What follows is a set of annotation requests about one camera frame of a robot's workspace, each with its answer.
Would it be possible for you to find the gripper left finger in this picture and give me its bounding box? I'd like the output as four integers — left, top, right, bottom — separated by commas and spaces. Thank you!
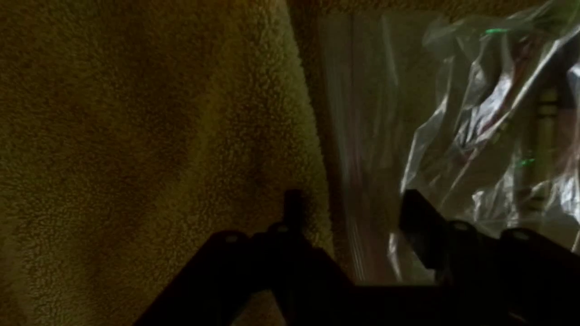
134, 189, 358, 326

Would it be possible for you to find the clear plastic bag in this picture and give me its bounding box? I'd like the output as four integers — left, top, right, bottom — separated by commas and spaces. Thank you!
317, 0, 580, 286

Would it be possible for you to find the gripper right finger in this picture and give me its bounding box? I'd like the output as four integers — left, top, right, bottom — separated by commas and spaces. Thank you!
399, 189, 580, 326

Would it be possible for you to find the yellow fleece blanket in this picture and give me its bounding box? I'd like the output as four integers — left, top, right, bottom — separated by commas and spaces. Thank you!
0, 0, 551, 326

